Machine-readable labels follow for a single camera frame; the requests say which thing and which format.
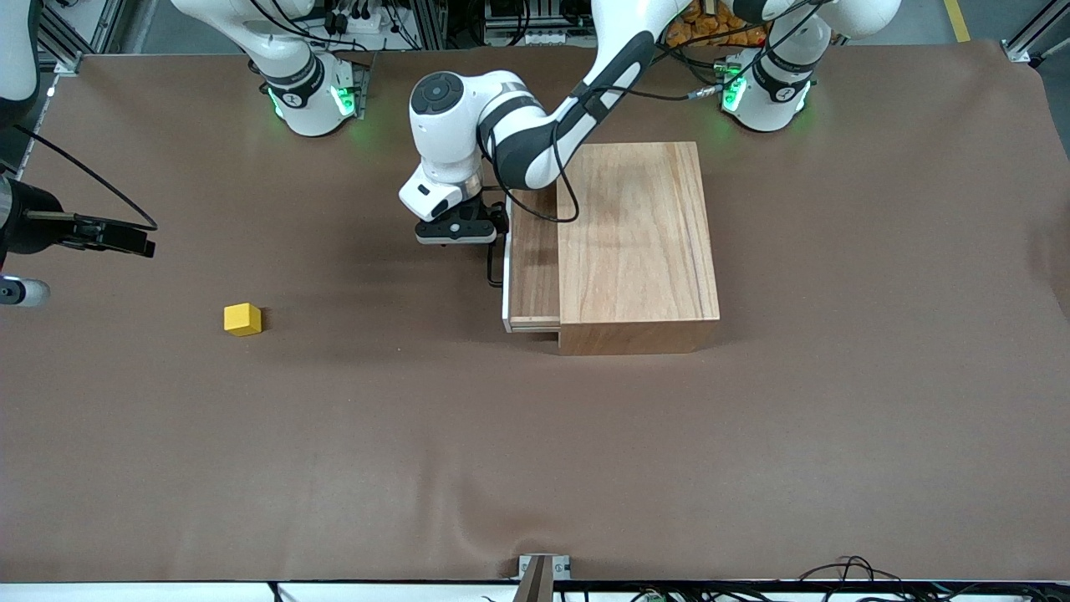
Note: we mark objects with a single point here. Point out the aluminium frame profile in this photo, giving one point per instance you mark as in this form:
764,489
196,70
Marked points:
71,58
1024,46

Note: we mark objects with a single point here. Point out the power strip with black plugs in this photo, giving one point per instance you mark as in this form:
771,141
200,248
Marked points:
355,21

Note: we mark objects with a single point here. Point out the brown table cloth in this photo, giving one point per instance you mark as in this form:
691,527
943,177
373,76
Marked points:
418,418

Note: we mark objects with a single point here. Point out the white power strip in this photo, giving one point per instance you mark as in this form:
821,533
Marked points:
552,38

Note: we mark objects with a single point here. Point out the yellow cube block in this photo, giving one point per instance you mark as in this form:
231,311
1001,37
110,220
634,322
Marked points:
242,320

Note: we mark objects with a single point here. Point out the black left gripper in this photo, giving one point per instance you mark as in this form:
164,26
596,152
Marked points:
491,215

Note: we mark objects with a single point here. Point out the aluminium frame post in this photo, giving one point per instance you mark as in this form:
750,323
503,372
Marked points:
430,25

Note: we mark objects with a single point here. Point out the arm base mounting bracket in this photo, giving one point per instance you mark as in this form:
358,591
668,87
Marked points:
365,71

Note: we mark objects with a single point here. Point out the wooden cabinet box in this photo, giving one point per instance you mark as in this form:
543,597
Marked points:
644,251

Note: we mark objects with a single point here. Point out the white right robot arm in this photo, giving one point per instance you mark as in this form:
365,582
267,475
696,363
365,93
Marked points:
305,109

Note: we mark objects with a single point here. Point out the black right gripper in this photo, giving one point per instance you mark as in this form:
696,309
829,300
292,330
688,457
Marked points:
33,227

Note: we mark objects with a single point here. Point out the pile of orange objects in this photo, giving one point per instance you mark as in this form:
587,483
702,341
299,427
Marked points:
719,32

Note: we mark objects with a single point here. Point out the metal table clamp bracket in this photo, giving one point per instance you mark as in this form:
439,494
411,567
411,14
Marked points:
543,568

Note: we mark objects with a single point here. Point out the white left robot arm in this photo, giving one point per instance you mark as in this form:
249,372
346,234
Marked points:
451,125

